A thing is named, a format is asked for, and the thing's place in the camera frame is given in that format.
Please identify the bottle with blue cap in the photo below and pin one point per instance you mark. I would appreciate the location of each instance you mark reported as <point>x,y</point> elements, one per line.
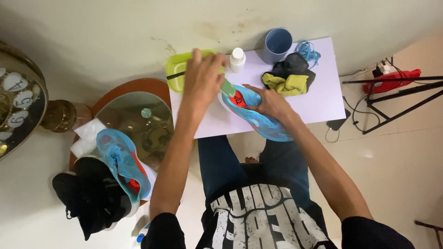
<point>142,236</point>

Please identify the blue and red sneaker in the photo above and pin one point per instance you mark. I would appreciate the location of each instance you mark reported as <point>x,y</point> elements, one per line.
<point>266,126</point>
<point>123,166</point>

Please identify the person's foot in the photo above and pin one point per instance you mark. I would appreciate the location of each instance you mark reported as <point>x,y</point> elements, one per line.
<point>251,160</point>

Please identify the round glass side table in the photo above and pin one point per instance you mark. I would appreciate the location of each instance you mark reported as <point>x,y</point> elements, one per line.
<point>138,110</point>

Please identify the black phone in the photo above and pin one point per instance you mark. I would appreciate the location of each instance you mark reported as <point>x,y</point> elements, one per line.
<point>338,120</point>

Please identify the blue shoelaces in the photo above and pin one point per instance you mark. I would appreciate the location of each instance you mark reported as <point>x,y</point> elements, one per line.
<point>308,52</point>

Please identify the small white bottle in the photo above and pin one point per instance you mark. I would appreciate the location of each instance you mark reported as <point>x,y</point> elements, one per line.
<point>237,60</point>

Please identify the black and yellow cloth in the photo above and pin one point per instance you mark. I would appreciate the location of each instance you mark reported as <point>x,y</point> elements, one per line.
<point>289,77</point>

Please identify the black printed shirt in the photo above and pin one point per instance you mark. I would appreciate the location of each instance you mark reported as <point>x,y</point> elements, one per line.
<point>263,218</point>

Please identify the dark wooden chair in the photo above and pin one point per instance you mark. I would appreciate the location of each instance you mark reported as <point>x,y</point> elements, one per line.
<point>431,230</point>

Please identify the dark blue trousers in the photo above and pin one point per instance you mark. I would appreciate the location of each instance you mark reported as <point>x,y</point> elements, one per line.
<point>221,166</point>

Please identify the brass clock stand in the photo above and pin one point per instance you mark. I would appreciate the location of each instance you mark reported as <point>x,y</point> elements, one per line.
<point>65,115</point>

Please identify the green cleaning brush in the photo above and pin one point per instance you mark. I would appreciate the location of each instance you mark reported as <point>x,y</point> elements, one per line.
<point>228,88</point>

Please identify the round brass wall clock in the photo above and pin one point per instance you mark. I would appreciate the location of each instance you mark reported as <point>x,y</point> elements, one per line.
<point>17,100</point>

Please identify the white plug adapter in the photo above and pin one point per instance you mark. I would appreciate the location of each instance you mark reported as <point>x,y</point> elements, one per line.
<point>383,68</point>

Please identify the lime green plastic basin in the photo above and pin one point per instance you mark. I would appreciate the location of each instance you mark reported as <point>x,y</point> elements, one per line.
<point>176,71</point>

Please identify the red power strip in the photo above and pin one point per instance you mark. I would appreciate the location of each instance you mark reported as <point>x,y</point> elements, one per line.
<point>391,82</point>

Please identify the person's left hand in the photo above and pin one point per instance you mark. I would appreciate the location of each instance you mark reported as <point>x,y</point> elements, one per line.
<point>200,84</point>

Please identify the black tripod stand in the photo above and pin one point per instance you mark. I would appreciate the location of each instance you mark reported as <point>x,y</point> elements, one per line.
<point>398,100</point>

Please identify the person's right hand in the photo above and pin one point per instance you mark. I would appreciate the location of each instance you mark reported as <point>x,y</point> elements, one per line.
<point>273,105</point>

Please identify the blue plastic cup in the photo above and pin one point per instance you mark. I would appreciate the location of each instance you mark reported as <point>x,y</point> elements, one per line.
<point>275,48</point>

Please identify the white crumpled tissue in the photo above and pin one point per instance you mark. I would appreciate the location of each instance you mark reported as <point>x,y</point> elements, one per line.
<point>86,136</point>

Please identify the pair of black shoes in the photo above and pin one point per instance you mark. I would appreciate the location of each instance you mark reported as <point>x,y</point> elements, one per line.
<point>91,197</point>

